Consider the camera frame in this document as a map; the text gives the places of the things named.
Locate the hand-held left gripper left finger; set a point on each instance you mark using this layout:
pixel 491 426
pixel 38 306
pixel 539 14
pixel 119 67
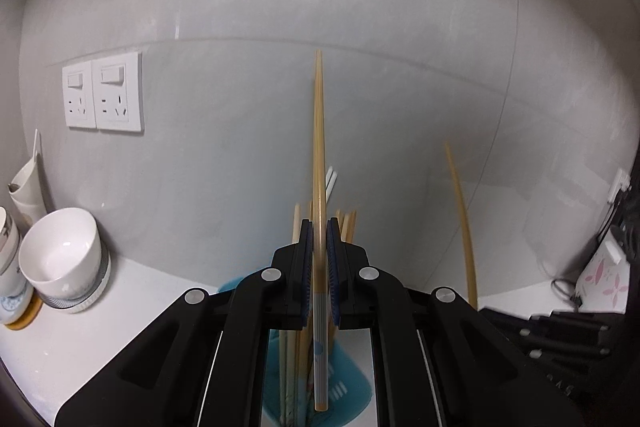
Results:
pixel 306 272

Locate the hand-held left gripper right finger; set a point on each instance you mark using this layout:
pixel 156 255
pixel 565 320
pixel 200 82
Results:
pixel 334 272

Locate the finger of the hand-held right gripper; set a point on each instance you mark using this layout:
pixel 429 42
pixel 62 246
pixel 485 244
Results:
pixel 575 321
pixel 550 342

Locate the plain bamboo chopstick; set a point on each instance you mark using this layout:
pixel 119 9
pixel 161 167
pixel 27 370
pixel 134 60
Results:
pixel 346 227
pixel 352 222

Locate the blue plastic utensil holder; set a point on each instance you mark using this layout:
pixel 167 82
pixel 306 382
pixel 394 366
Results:
pixel 350 387

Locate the white ended bamboo chopstick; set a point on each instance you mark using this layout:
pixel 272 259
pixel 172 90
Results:
pixel 469 257
pixel 319 132

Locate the white flowered rice cooker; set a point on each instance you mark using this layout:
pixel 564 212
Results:
pixel 605 282

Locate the white plate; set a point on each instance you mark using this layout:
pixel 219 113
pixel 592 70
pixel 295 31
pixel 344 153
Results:
pixel 95 292

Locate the large white bowl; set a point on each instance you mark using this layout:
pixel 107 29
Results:
pixel 60 252

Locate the round wooden board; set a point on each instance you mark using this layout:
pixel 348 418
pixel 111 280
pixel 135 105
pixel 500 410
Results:
pixel 27 321

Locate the white jug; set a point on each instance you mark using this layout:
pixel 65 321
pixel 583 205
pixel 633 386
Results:
pixel 30 197

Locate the patterned white bowl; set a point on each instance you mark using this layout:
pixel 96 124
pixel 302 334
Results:
pixel 15 304

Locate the nested white bowl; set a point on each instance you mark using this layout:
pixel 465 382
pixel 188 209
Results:
pixel 9 252

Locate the small white wall socket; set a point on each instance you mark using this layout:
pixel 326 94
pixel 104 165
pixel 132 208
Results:
pixel 621 184

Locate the white switched wall socket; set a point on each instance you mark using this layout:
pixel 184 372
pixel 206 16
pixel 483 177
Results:
pixel 117 92
pixel 80 97

